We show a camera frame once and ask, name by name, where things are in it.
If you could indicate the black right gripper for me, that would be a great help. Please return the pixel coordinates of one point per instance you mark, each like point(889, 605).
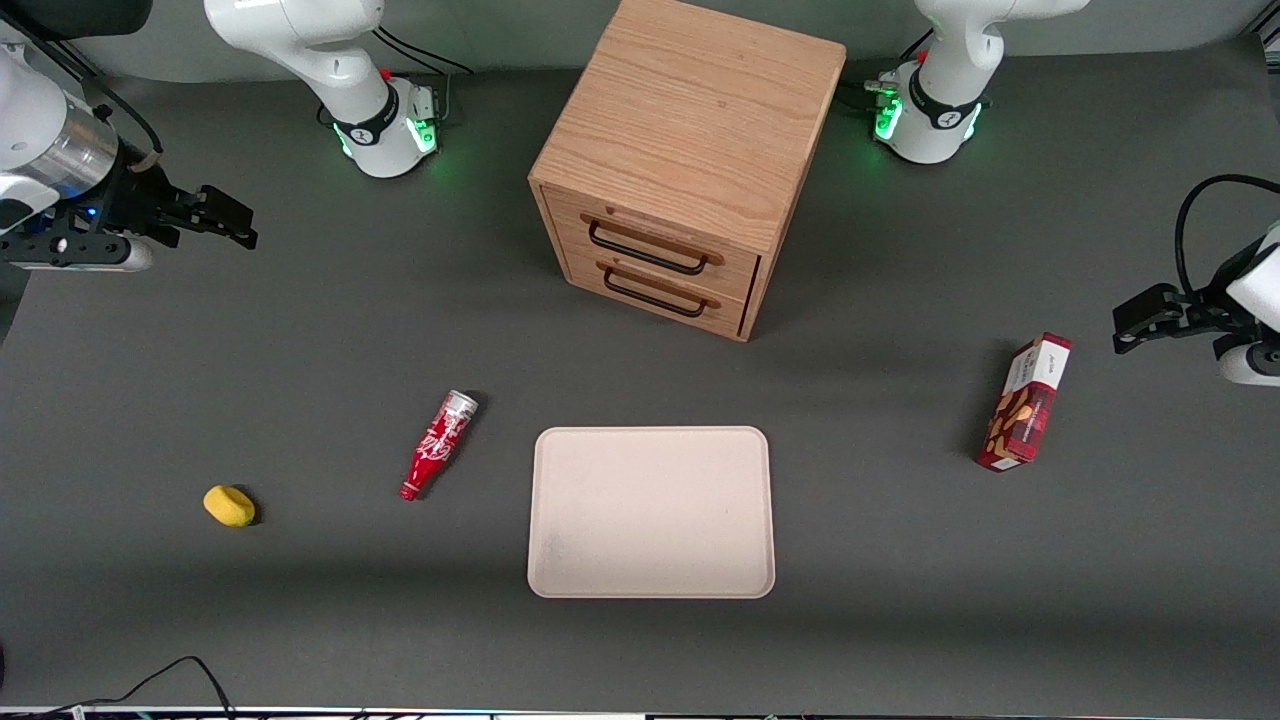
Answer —
point(139, 199)

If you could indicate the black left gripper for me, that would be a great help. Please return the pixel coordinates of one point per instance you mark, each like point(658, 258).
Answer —
point(1207, 304)

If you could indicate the red coke bottle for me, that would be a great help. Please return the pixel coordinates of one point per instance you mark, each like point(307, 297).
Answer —
point(438, 447)

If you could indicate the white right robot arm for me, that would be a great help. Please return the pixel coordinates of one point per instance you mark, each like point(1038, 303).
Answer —
point(330, 60)

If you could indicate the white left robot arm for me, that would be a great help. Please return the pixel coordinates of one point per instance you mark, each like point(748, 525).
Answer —
point(945, 110)

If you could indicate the beige rectangular tray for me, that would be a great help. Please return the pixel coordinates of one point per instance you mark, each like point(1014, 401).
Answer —
point(650, 512)

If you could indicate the red plaid cookie box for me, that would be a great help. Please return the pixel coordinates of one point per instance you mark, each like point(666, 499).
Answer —
point(1025, 405)

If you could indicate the small yellow lemon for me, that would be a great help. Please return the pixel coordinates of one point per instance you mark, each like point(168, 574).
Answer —
point(229, 506)

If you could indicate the wide wooden drawer front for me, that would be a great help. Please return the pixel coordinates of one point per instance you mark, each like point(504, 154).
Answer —
point(735, 272)

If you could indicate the narrow wooden drawer front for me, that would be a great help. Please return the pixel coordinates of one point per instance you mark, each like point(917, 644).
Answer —
point(725, 318)

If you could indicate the wooden drawer cabinet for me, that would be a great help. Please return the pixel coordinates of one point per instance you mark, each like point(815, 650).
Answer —
point(690, 110)

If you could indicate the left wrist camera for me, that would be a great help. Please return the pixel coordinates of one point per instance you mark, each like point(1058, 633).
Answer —
point(1250, 365)

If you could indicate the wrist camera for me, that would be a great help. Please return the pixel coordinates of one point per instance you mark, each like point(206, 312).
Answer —
point(110, 256)
point(1250, 365)

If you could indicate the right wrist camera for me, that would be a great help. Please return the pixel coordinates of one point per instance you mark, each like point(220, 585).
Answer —
point(110, 256)

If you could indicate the grey aluminium frame rail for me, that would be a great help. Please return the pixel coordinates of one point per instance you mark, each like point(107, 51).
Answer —
point(45, 45)

